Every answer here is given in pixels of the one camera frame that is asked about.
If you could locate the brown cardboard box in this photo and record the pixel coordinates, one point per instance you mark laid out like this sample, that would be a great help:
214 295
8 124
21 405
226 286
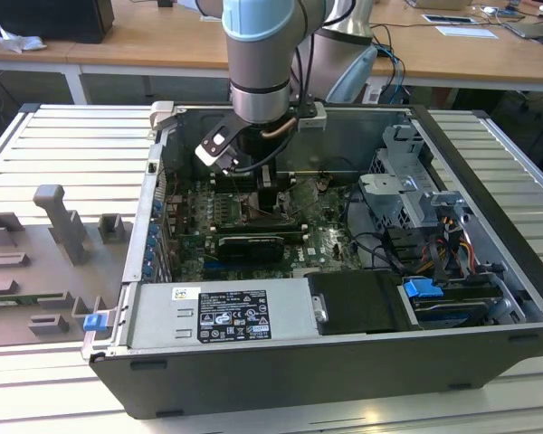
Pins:
441 4

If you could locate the black plastic shroud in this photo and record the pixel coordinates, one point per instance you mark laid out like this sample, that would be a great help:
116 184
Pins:
357 303

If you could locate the green motherboard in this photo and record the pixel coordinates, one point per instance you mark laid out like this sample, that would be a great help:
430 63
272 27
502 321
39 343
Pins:
330 244

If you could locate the perforated metal drive cage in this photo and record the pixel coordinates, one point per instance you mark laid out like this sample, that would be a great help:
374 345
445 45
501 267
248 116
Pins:
389 205

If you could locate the metal disk bay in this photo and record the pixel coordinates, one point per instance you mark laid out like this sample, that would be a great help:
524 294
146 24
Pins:
479 253

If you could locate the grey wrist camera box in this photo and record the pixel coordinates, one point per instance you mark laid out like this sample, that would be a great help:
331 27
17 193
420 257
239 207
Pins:
314 118

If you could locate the CPU socket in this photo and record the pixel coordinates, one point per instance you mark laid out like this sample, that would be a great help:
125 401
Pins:
285 216

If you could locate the crumpled white paper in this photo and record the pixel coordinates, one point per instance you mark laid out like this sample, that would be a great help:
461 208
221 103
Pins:
22 43

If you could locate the black and silver PC case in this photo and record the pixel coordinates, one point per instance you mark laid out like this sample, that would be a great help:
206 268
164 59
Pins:
298 375

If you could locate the green RAM stick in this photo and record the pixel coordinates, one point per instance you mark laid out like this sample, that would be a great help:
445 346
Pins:
9 299

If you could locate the grey parts rack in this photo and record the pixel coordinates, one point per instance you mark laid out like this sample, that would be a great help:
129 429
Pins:
36 271

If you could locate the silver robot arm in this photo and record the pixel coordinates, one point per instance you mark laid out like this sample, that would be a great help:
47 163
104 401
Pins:
258 59

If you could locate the wooden desk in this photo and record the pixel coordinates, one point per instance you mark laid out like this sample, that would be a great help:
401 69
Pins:
117 53

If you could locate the grey plastic case latch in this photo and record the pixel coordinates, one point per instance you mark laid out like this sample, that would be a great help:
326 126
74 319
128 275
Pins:
163 113

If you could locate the blue plastic latch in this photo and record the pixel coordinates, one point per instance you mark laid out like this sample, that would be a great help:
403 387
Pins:
95 323

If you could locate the black box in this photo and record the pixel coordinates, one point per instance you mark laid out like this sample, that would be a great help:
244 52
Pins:
50 20

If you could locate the dark grey laptop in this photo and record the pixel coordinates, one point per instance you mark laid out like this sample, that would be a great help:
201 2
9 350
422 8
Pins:
531 31

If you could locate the white paper sheet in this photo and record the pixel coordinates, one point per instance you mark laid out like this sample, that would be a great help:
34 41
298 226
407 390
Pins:
466 32

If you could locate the silver power supply unit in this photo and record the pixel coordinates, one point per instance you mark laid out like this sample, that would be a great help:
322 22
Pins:
163 312

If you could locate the black graphics card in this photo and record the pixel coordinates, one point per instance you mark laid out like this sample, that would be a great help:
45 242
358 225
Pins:
253 248

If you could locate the flat dark white-edged device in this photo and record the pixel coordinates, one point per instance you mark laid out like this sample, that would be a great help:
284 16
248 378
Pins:
450 19

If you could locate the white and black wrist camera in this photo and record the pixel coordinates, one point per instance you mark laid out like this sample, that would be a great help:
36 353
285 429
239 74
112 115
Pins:
217 142

